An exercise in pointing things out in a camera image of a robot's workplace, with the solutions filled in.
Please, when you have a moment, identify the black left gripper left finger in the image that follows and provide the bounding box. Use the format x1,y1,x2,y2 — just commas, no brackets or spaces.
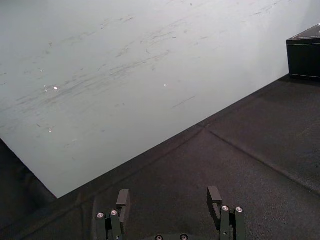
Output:
96,188,131,240

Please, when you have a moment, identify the black box with pale edges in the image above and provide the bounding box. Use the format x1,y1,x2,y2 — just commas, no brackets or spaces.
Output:
285,24,320,81

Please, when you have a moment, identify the black table cloth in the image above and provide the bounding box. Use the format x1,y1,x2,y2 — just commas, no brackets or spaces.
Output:
0,74,320,240

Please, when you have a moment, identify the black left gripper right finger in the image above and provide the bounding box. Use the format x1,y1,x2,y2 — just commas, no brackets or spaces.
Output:
206,185,247,240

